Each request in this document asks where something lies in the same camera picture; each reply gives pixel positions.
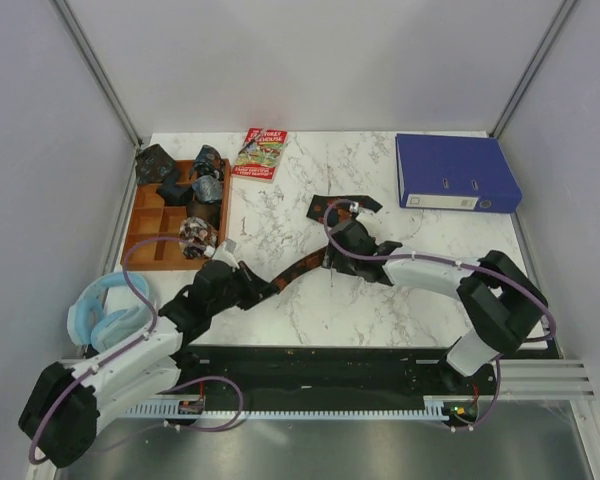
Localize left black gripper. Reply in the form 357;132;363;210
209;260;279;316

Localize black tie orange flowers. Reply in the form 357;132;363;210
271;195;383;292

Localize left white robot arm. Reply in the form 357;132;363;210
18;260;283;467

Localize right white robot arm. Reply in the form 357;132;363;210
325;219;548;394

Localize wooden compartment tray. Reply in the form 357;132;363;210
120;159;231;271

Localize rolled grey blue tie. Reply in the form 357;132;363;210
192;175;223;204

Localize red paperback book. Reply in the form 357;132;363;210
231;127;288;182

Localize dark navy tie in tray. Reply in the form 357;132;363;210
156;169;194;207

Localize rolled teal patterned tie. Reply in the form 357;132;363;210
190;144;225;182

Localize dark blue patterned tie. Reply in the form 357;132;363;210
134;144;177;186

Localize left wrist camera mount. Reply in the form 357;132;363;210
204;239;239;268

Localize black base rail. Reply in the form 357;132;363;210
156;344;496;410

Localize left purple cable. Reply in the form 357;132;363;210
27;237;245;466

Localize blue ring binder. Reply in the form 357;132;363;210
395;133;522;214

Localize white slotted cable duct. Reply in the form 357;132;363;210
121;395;471;421

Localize aluminium extrusion rail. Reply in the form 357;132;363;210
54;357;599;401

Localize left aluminium frame post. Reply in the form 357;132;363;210
50;0;143;150

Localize aluminium frame post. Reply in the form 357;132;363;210
50;0;143;150
489;0;580;139

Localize right aluminium frame post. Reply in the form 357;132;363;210
489;0;580;139

